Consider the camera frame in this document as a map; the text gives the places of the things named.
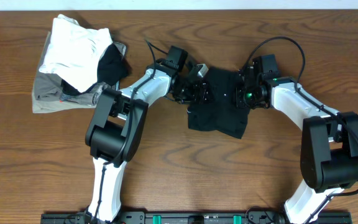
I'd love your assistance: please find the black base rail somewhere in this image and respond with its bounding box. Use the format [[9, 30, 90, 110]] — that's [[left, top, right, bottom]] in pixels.
[[40, 210, 352, 224]]

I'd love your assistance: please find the black t-shirt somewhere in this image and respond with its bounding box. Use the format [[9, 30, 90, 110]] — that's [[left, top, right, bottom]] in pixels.
[[187, 67, 250, 139]]

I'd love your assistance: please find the white folded garment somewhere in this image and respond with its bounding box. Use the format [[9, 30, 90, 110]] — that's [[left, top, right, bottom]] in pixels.
[[39, 14, 112, 93]]

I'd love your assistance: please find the grey folded garment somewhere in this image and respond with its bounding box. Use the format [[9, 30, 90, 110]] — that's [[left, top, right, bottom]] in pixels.
[[32, 32, 119, 114]]

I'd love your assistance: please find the black right camera cable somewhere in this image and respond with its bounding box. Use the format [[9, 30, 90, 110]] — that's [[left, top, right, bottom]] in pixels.
[[242, 36, 358, 218]]

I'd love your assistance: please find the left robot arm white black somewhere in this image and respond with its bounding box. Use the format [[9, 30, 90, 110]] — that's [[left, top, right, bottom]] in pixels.
[[85, 63, 181, 223]]

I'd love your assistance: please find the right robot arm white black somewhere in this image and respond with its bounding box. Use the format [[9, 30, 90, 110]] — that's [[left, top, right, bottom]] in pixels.
[[236, 77, 358, 223]]

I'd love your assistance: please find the black folded garment in pile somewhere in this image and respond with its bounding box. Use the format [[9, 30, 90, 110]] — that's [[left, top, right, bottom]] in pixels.
[[61, 43, 130, 96]]

